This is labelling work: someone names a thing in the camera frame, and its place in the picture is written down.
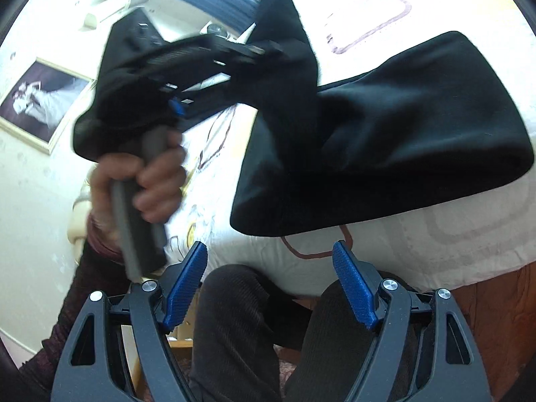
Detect black pants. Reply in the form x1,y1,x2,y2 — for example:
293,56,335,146
229,0,536,238

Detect left forearm dark red sleeve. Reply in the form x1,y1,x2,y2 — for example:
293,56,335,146
5,211,130,401

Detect person's left hand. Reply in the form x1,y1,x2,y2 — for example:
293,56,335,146
89,131,186,251

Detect framed wedding photo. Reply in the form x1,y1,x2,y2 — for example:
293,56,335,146
1,58,94,155

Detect patterned white bed sheet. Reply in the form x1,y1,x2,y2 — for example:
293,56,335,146
167,0,535,296

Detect white wall air conditioner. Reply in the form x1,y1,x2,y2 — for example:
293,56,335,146
83,0,132,29

